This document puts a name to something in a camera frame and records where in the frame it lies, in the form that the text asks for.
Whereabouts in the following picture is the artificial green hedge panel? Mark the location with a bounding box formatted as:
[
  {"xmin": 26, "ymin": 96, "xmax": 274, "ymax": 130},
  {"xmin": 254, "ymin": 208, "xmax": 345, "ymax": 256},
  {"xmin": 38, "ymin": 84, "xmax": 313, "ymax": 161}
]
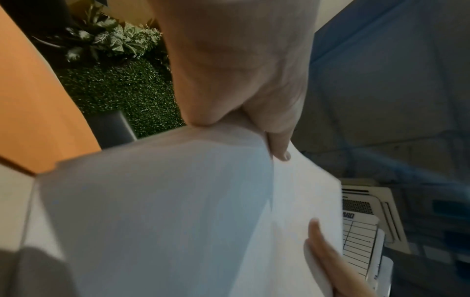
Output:
[{"xmin": 57, "ymin": 58, "xmax": 186, "ymax": 138}]

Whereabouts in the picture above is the black leather bench backrest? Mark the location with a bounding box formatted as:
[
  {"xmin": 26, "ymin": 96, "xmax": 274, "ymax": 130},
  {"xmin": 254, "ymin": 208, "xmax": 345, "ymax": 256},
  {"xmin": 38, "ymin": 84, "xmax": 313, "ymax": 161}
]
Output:
[{"xmin": 86, "ymin": 110, "xmax": 139, "ymax": 149}]

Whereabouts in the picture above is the gathered white paper bundle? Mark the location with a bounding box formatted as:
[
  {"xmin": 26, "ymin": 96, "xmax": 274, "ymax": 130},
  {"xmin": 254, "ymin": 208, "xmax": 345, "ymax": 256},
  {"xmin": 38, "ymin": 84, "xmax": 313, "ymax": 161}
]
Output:
[{"xmin": 36, "ymin": 110, "xmax": 344, "ymax": 297}]

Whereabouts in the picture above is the artificial fern plant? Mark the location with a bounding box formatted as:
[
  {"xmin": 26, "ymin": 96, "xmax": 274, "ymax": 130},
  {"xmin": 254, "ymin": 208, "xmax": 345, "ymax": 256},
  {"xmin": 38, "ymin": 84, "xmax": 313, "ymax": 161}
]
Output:
[{"xmin": 32, "ymin": 2, "xmax": 163, "ymax": 63}]

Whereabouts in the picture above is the white lined board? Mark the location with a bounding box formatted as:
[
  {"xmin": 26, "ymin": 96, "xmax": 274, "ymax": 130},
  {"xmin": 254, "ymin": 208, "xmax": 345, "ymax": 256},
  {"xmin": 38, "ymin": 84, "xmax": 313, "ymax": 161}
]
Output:
[{"xmin": 341, "ymin": 213, "xmax": 394, "ymax": 297}]

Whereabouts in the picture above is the person's left hand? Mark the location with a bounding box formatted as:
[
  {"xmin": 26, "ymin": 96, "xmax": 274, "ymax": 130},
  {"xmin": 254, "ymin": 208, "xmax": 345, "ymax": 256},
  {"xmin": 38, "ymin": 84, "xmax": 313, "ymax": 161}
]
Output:
[{"xmin": 146, "ymin": 0, "xmax": 318, "ymax": 162}]

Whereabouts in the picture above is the white ceiling air conditioner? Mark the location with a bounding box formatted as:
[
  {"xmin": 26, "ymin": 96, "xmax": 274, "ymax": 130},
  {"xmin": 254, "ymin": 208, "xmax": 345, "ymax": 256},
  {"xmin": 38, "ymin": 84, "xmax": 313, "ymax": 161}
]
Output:
[{"xmin": 341, "ymin": 185, "xmax": 410, "ymax": 253}]

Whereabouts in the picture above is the person's right hand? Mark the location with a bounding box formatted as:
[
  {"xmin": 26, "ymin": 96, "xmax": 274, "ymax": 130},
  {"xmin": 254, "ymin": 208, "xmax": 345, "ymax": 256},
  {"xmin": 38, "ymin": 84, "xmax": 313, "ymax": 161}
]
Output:
[{"xmin": 307, "ymin": 218, "xmax": 372, "ymax": 297}]

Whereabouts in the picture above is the orange folder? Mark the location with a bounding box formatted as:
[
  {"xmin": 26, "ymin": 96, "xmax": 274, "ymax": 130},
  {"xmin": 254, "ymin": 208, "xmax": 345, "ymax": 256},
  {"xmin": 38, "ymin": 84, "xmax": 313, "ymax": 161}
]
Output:
[{"xmin": 0, "ymin": 5, "xmax": 102, "ymax": 175}]

